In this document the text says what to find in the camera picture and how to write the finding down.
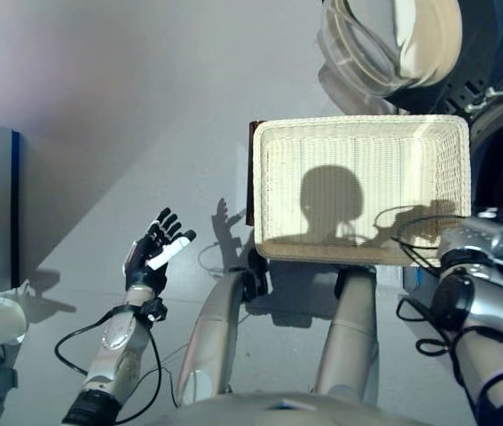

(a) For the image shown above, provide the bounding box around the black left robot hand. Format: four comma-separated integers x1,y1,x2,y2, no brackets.
122,207,198,296

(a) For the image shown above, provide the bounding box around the grey front-load washing machine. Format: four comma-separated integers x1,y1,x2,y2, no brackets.
399,0,503,312

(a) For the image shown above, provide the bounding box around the silver left robot leg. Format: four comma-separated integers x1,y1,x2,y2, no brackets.
175,252,270,407

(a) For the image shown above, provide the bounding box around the silver robot leg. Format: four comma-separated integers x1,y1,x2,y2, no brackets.
312,265,381,405
175,252,270,407

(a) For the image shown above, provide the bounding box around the dark brown stool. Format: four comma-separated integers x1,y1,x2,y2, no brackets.
245,120,261,227

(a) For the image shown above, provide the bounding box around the silver robot torso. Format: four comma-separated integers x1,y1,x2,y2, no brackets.
179,390,416,426

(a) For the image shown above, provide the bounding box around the silver right robot leg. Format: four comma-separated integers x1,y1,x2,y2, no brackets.
312,265,381,405

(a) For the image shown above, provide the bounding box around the white wicker basket tray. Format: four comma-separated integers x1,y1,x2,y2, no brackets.
252,114,472,267

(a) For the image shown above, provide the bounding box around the round glass washer door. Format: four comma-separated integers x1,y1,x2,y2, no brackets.
317,0,503,114

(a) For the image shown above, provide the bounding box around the thin white floor cable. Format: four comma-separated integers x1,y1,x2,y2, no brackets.
198,241,234,279

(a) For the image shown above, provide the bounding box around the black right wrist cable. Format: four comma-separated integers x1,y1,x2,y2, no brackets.
373,203,469,356

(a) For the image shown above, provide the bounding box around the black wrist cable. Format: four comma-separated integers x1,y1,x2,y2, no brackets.
373,203,469,356
54,304,163,422

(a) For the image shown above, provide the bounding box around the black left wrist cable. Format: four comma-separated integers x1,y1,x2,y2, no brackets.
54,304,163,422

